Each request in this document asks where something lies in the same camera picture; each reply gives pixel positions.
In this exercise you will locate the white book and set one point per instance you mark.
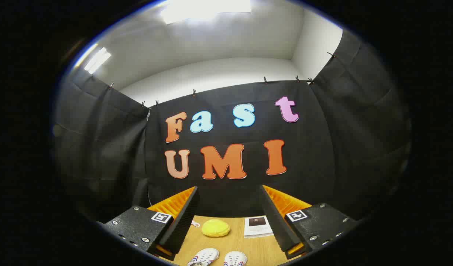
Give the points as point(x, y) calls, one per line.
point(256, 229)

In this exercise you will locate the small ceiling light panel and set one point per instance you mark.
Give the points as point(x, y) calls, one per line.
point(98, 60)

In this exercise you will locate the white shoe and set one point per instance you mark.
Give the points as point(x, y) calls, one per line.
point(206, 255)
point(235, 257)

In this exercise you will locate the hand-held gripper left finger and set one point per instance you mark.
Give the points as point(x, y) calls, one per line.
point(185, 221)

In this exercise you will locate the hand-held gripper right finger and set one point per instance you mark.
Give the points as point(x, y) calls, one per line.
point(276, 221)

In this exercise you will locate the yellow plush ball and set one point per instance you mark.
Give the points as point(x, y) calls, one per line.
point(215, 228)

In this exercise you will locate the black backdrop cloth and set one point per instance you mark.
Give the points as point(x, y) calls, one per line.
point(322, 155)

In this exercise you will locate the green and pink plush toy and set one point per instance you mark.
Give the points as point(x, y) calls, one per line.
point(195, 223)

